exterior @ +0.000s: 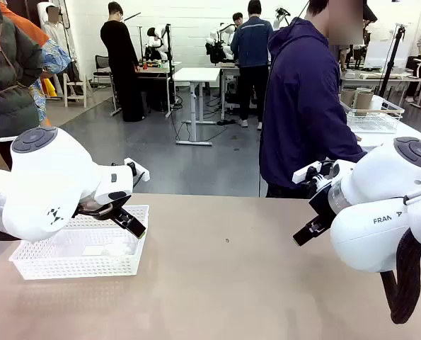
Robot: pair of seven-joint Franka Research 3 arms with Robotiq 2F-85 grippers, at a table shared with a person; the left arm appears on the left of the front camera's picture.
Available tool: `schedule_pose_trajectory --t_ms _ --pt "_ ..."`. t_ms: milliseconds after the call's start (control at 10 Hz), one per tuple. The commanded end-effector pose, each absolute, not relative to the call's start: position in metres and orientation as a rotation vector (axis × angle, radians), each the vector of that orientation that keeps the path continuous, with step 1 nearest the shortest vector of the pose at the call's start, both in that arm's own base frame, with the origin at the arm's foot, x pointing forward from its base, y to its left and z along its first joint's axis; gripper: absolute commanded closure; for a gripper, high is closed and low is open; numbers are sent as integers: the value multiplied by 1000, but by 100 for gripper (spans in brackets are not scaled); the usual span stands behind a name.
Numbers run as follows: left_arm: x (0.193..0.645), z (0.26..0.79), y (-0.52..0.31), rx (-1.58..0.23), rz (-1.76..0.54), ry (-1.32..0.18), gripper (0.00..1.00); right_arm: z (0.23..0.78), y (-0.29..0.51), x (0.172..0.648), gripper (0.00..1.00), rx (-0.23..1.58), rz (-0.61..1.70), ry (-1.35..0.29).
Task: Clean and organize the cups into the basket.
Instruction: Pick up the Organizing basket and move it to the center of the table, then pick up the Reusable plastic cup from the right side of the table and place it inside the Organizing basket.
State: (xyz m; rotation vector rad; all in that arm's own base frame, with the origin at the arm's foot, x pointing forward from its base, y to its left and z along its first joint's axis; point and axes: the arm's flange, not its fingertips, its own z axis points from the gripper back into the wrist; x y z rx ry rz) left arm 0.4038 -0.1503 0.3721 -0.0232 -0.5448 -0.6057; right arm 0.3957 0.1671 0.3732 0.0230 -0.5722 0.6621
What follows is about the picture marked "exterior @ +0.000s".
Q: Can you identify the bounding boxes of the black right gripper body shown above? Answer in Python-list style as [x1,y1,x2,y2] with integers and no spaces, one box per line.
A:
[308,182,338,222]

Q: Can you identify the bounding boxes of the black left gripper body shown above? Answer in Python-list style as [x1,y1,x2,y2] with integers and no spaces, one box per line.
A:
[74,193,133,217]

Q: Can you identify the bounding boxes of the white perforated plastic basket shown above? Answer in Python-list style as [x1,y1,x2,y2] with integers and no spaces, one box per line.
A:
[8,204,150,281]

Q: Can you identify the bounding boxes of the person in purple jacket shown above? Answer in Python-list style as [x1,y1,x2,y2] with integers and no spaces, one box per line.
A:
[258,0,369,198]

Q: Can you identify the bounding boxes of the white side table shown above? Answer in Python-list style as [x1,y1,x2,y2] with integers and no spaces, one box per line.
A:
[339,102,421,157]

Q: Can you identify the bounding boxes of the small wooden stool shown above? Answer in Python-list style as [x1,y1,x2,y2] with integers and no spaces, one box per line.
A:
[63,73,89,108]

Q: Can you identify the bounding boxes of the person in black clothes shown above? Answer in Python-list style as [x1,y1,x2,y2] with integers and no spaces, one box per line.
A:
[100,1,146,123]

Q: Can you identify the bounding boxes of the black mesh chair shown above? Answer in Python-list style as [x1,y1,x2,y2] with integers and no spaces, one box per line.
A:
[93,55,115,88]

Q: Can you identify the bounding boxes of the wooden top work desk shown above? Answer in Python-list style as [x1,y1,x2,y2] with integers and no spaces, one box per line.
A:
[135,60,183,118]

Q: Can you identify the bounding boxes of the long wooden top desk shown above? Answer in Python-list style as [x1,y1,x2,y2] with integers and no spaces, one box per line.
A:
[340,67,421,104]

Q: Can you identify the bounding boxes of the white standing desk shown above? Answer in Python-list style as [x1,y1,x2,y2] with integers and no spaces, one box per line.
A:
[173,67,221,147]

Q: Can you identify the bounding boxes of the person in dark green vest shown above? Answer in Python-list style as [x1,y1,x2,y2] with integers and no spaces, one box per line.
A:
[0,0,45,171]

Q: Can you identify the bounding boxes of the white humanoid robot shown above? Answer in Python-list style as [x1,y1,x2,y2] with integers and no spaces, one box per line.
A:
[144,26,171,62]

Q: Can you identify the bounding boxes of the person in orange patterned top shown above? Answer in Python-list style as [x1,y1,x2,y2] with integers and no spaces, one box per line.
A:
[0,0,72,127]

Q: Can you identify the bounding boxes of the person in blue jacket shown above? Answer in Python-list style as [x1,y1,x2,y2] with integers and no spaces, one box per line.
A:
[230,0,275,130]

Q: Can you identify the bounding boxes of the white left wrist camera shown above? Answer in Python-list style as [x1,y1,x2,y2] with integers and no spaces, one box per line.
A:
[124,157,150,183]

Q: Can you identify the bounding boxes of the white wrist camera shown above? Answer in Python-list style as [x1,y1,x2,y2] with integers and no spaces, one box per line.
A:
[124,157,150,183]
[292,160,341,186]

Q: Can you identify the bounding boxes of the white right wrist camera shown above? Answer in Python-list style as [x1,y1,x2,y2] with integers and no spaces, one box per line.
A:
[292,160,341,186]

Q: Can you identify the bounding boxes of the white wire dish rack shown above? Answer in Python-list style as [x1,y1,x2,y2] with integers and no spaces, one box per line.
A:
[340,94,405,135]

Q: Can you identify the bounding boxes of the black camera tripod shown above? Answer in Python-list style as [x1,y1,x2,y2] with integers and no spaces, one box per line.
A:
[378,23,408,98]

